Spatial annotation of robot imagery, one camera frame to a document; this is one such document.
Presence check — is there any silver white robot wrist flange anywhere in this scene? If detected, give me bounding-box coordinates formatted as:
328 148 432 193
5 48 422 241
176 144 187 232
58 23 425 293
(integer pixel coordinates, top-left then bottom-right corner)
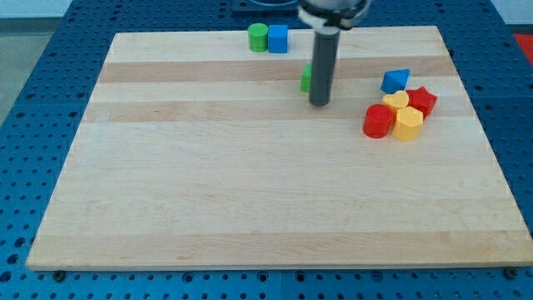
297 0 371 30

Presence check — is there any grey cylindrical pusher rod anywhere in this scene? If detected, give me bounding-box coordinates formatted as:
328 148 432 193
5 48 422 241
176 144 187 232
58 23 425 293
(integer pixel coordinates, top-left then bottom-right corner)
309 28 340 107

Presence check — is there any green star block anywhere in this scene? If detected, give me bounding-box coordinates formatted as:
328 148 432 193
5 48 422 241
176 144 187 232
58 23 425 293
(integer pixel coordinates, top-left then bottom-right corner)
300 63 312 93

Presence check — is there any blue triangle block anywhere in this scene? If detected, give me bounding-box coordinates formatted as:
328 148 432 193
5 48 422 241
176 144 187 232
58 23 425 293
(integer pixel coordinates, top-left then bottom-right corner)
381 68 411 94

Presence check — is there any red star block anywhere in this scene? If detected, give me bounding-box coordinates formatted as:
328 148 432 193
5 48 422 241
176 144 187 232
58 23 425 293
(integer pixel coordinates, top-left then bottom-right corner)
406 87 438 118

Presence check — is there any blue cube block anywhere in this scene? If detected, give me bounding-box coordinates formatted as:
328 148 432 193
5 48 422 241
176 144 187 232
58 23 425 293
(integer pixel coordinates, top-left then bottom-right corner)
268 25 288 53

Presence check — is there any green cylinder block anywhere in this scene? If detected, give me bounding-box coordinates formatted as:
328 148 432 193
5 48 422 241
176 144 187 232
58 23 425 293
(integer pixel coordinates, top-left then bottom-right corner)
247 22 269 53

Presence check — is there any red cylinder block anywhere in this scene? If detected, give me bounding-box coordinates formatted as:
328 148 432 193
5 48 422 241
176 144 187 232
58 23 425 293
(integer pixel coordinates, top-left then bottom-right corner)
362 104 394 138

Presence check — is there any yellow heart block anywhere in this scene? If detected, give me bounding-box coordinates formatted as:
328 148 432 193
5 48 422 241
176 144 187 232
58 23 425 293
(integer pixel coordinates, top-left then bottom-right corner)
381 90 410 116

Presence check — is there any yellow hexagon block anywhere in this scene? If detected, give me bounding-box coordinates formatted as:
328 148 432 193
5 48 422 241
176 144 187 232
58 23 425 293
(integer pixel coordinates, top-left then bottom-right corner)
391 107 424 142

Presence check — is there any wooden board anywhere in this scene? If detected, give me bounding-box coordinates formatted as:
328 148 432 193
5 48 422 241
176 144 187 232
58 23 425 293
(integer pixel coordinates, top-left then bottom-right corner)
27 26 532 271

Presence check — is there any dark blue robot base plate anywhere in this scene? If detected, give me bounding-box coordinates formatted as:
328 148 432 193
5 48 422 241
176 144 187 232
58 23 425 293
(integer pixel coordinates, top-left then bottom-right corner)
229 0 299 17

